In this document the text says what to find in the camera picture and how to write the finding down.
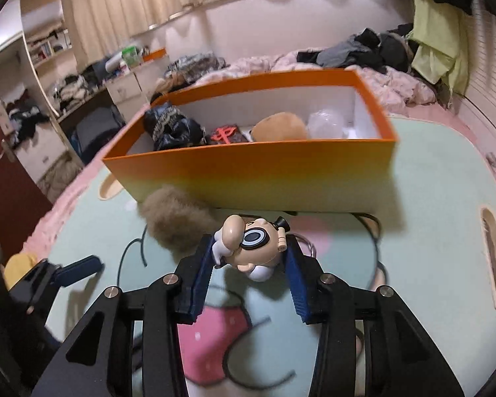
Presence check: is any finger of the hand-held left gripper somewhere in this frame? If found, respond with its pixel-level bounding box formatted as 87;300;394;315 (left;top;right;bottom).
56;255;105;288

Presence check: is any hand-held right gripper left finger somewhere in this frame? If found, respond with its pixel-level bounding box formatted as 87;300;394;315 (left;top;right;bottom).
31;234;216;397

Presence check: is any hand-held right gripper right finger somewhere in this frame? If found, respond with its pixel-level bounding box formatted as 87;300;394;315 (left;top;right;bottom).
283;236;466;397

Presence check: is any cartoon figurine with glasses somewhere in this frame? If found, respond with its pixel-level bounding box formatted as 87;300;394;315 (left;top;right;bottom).
212;214;316;283

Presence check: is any brown fur pom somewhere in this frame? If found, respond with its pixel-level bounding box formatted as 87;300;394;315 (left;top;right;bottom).
138;186;218;253

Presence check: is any orange cardboard box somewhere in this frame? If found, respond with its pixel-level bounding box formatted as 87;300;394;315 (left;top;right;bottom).
103;68;397;215

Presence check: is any black plastic bag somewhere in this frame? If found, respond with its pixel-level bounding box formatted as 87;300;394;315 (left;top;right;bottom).
143;105;207;152

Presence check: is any tan plush toy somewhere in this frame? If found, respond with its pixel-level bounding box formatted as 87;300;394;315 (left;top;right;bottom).
252;112;309;143

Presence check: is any clear plastic bag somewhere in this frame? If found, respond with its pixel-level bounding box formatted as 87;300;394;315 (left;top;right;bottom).
307;109;352;139

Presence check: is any green-lidded container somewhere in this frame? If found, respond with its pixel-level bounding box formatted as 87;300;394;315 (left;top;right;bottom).
122;45;143;67

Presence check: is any yellow fuzzy cloth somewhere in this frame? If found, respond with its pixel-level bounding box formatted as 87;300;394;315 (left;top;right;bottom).
4;252;38;290

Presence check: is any pink fuzzy bed cover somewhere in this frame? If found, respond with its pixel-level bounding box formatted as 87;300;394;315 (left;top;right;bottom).
22;103;141;257

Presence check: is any dark red door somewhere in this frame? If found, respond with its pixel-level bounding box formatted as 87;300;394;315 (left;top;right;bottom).
0;95;52;265

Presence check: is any cluttered wooden desk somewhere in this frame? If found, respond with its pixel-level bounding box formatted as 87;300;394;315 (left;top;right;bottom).
6;72;112;150

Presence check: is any white drawer cabinet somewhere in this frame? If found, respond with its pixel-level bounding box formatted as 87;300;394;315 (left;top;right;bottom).
105;66;149;108

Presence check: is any beige garment pile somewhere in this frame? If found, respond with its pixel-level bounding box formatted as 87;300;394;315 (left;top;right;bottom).
155;72;191;96

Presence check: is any grey roll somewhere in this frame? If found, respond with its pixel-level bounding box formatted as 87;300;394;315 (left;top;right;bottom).
105;52;127;73

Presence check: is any black and white patterned cloth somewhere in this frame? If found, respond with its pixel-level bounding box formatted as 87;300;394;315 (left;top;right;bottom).
165;52;228;81

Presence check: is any crumpled pink blanket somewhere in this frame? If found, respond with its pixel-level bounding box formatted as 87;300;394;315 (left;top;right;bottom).
227;50;436;112

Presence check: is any pile of dark clothes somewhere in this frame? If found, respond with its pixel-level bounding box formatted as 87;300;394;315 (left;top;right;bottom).
298;27;414;73

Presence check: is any white louvred panel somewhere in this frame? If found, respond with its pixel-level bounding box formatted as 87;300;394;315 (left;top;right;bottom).
450;0;496;187

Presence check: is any yellow-green hanging cloth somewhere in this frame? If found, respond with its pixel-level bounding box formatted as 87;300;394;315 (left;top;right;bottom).
407;0;470;96

